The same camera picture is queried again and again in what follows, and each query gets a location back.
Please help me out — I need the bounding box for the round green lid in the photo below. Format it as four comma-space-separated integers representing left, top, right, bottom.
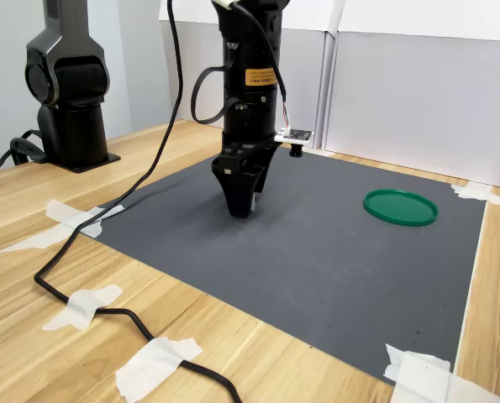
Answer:
362, 188, 439, 228

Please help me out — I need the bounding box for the dark grey mat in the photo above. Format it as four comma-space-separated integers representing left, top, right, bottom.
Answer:
81, 145, 488, 385

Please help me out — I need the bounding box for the white tape piece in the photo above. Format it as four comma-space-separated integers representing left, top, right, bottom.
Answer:
382, 343, 500, 403
0, 198, 125, 255
450, 181, 500, 212
113, 337, 203, 400
41, 284, 124, 332

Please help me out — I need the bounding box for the black looped gripper cable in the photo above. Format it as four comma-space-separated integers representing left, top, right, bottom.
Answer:
190, 61, 236, 126

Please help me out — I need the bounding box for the long black camera cable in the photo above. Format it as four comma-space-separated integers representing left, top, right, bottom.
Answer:
33, 0, 244, 403

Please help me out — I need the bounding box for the thin black board wire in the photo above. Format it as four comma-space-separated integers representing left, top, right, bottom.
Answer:
228, 0, 293, 132

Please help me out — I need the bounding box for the thick black braided cable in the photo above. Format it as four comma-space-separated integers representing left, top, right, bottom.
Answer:
0, 128, 50, 191

